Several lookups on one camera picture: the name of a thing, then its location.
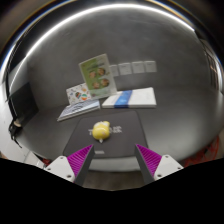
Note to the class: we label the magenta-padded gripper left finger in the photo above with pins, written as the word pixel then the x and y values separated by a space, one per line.
pixel 79 160

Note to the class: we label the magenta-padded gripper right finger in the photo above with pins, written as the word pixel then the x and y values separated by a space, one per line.
pixel 150 160

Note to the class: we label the yellow computer mouse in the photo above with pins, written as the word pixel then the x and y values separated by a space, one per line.
pixel 100 131

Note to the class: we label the grey-blue magazine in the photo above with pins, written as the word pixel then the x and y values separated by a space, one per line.
pixel 79 110

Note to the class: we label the white book with blue stripe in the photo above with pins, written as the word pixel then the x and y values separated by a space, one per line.
pixel 140 97

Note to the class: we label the small white colourful card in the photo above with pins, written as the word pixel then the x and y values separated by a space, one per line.
pixel 78 94

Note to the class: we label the black bag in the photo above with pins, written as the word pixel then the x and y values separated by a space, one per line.
pixel 15 130

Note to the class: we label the green standing poster card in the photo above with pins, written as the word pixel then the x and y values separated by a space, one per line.
pixel 98 76

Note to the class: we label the white wall socket plates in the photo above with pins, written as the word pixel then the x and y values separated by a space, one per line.
pixel 136 67

